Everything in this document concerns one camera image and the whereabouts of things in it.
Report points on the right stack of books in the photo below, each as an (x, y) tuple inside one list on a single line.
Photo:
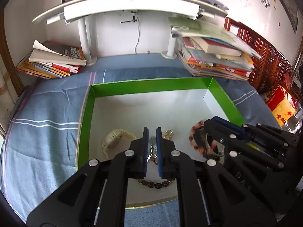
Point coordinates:
[(206, 49)]

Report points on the cream wrist watch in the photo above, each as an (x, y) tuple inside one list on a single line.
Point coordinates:
[(114, 138)]

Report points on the green cardboard box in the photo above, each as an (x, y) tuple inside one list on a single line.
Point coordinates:
[(169, 104)]

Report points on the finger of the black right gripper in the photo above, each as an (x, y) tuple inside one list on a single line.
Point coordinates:
[(227, 122), (208, 143)]

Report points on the left stack of books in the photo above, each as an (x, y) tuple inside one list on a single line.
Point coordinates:
[(51, 60)]

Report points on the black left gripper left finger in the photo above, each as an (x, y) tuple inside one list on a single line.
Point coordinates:
[(96, 194)]

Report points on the red and yellow gift bag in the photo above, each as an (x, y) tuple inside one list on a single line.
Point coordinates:
[(282, 105)]

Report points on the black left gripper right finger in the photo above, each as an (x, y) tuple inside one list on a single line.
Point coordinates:
[(208, 194)]

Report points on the red wooden headboard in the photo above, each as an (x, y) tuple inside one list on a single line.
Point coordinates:
[(269, 70)]

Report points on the stack of books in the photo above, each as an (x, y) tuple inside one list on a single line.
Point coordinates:
[(51, 60), (206, 49)]

